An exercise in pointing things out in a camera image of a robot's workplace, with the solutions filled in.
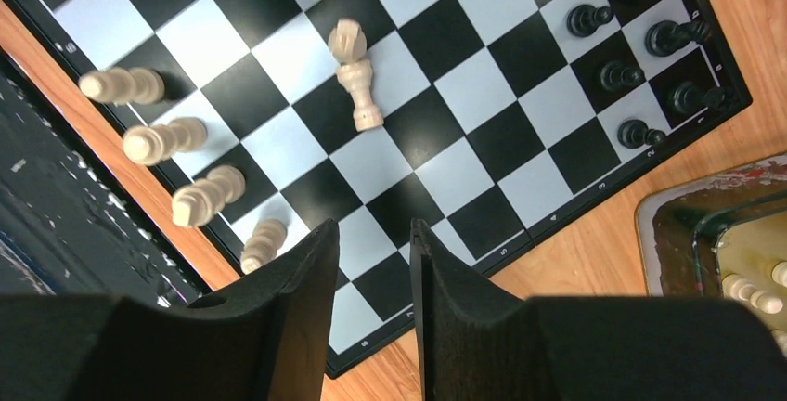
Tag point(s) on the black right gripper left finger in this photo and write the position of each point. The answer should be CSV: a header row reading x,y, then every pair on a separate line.
x,y
263,337

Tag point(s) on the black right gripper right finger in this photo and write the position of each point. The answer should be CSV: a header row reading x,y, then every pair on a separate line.
x,y
479,342

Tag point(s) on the yellow metal tin box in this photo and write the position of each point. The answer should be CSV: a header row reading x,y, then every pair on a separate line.
x,y
721,235

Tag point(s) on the black white chess board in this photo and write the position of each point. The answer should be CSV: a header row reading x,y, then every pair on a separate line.
x,y
486,119

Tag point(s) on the white chess pawn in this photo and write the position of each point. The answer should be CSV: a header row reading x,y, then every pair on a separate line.
x,y
121,86

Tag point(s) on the white knight chess piece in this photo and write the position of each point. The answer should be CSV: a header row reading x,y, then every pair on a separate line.
x,y
347,41

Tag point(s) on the black chess pawn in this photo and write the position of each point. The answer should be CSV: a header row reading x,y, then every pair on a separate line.
x,y
583,20

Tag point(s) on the black chess piece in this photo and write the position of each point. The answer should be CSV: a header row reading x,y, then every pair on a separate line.
x,y
666,37

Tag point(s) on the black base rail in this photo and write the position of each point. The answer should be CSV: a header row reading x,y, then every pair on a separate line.
x,y
67,227

